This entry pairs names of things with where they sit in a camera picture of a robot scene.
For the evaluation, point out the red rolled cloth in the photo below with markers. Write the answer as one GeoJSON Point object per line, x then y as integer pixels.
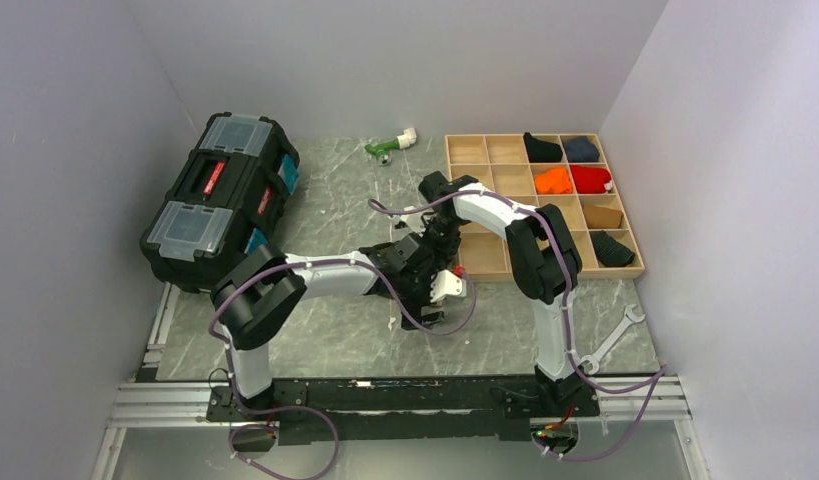
{"type": "Point", "coordinates": [591, 180]}

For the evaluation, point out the silver wrench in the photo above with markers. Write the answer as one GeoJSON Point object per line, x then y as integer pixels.
{"type": "Point", "coordinates": [591, 363]}

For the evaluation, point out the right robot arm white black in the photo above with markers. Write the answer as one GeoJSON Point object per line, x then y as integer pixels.
{"type": "Point", "coordinates": [545, 263]}

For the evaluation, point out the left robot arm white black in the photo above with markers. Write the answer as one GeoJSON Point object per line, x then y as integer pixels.
{"type": "Point", "coordinates": [257, 297]}

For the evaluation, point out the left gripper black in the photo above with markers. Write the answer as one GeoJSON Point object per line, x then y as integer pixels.
{"type": "Point", "coordinates": [433, 318]}

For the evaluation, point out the brown rolled cloth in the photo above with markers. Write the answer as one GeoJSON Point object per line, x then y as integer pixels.
{"type": "Point", "coordinates": [602, 218]}

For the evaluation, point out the navy rolled cloth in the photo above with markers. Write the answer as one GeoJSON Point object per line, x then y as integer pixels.
{"type": "Point", "coordinates": [580, 149]}

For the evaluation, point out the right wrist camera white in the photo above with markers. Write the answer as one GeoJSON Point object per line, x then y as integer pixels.
{"type": "Point", "coordinates": [411, 219]}

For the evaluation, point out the aluminium frame rail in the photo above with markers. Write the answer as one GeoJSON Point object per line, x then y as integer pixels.
{"type": "Point", "coordinates": [150, 404]}

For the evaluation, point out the green white pipe fitting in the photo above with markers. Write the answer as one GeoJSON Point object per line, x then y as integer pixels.
{"type": "Point", "coordinates": [381, 152]}

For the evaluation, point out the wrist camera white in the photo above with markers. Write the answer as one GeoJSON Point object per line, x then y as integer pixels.
{"type": "Point", "coordinates": [411, 219]}
{"type": "Point", "coordinates": [446, 284]}

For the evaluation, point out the black plastic toolbox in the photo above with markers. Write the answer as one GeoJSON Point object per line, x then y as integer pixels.
{"type": "Point", "coordinates": [225, 202]}

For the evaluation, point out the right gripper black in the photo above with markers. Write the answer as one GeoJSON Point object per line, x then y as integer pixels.
{"type": "Point", "coordinates": [446, 254]}

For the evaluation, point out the orange rolled cloth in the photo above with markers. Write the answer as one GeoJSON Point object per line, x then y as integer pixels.
{"type": "Point", "coordinates": [555, 181]}

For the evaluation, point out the black ribbed rolled cloth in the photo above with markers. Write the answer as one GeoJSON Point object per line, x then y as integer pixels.
{"type": "Point", "coordinates": [610, 252]}

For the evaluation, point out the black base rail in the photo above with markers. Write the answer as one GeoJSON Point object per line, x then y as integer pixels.
{"type": "Point", "coordinates": [505, 407]}

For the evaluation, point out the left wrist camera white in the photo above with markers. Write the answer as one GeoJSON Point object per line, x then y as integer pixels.
{"type": "Point", "coordinates": [446, 284]}

